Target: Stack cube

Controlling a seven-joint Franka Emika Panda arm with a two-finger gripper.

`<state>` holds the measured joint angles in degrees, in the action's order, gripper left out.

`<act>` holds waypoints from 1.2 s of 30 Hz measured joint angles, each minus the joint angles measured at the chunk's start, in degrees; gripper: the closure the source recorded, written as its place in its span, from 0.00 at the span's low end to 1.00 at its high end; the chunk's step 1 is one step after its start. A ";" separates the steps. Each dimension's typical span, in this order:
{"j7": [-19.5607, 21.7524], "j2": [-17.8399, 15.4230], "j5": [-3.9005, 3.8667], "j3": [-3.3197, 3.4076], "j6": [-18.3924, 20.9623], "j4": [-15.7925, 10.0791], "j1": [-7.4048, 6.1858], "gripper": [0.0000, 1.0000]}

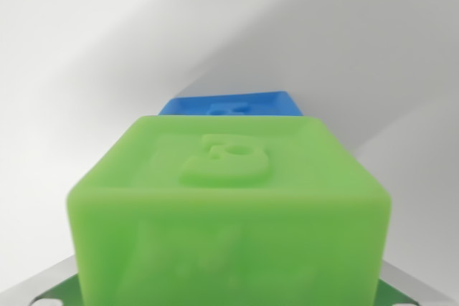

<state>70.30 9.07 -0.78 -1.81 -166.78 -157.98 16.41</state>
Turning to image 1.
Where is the blue cube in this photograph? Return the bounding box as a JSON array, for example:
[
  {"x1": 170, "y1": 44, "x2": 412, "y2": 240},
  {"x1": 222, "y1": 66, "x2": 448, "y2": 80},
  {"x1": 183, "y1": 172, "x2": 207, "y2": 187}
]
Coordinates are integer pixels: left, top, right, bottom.
[{"x1": 158, "y1": 89, "x2": 306, "y2": 119}]

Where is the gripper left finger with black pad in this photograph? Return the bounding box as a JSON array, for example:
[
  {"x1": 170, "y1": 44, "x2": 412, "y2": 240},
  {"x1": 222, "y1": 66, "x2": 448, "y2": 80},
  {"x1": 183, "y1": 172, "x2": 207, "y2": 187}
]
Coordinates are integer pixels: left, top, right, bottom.
[{"x1": 0, "y1": 254, "x2": 85, "y2": 306}]

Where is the green cube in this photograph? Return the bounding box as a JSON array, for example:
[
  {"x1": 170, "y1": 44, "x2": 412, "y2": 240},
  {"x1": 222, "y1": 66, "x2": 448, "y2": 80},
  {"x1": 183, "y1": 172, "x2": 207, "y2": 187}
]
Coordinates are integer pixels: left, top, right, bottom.
[{"x1": 65, "y1": 114, "x2": 393, "y2": 306}]

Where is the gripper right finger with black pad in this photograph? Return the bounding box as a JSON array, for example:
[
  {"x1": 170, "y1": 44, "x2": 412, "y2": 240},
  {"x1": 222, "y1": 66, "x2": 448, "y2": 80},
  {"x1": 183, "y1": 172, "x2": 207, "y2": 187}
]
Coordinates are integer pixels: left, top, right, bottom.
[{"x1": 376, "y1": 259, "x2": 459, "y2": 306}]

